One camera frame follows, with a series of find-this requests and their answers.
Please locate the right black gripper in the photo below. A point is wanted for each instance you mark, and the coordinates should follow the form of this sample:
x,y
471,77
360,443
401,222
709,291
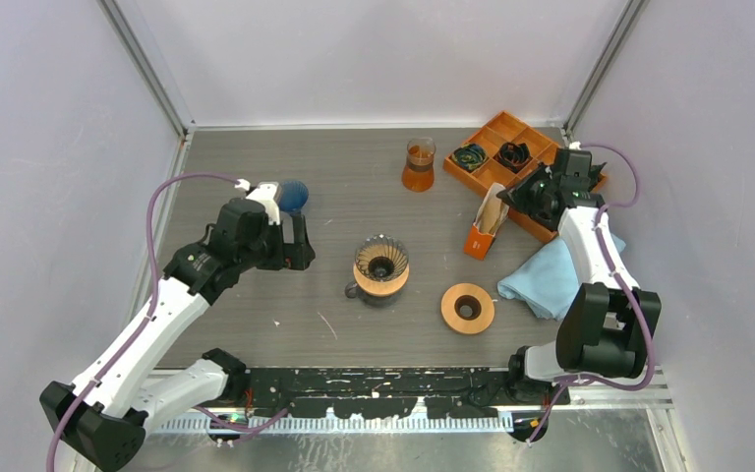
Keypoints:
x,y
516,195

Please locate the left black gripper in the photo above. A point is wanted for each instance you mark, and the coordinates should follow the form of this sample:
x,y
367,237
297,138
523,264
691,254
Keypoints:
x,y
294,256

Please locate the grey glass coffee server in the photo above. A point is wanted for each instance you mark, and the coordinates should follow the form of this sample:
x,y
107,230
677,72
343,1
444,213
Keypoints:
x,y
353,291

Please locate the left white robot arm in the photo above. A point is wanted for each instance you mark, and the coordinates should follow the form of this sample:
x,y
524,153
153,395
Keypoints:
x,y
106,412

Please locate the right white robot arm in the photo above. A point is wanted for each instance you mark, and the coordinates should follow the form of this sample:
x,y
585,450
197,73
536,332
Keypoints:
x,y
607,334

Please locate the orange coffee filter box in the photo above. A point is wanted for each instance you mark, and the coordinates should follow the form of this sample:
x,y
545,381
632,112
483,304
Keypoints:
x,y
489,217

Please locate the blue glass dripper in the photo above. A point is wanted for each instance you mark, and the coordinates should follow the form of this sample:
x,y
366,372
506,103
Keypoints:
x,y
294,195

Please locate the dark folded item back middle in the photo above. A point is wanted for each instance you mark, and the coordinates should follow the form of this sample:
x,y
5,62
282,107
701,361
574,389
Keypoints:
x,y
513,156

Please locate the dark folded item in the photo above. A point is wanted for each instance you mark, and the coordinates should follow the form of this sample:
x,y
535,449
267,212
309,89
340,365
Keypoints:
x,y
469,157
596,174
513,156

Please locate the dark folded item right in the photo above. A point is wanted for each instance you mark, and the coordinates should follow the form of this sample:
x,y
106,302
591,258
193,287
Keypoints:
x,y
596,174

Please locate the orange compartment tray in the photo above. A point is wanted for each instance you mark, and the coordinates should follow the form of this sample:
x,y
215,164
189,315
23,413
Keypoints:
x,y
504,128

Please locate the dark folded item back left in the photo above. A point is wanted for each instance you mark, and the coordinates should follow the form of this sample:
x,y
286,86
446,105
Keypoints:
x,y
469,157

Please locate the light blue cloth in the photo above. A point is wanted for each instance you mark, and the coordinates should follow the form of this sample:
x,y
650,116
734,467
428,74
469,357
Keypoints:
x,y
547,282

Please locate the amber glass carafe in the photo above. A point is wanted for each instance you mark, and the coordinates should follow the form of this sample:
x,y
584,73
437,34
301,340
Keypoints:
x,y
418,175

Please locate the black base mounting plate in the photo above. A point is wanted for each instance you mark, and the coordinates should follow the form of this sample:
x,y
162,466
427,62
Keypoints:
x,y
379,393

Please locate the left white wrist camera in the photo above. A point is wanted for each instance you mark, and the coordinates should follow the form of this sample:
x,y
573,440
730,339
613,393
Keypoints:
x,y
265,193

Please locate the white slotted cable duct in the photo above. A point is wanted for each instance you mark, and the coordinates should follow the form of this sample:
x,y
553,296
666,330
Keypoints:
x,y
417,423

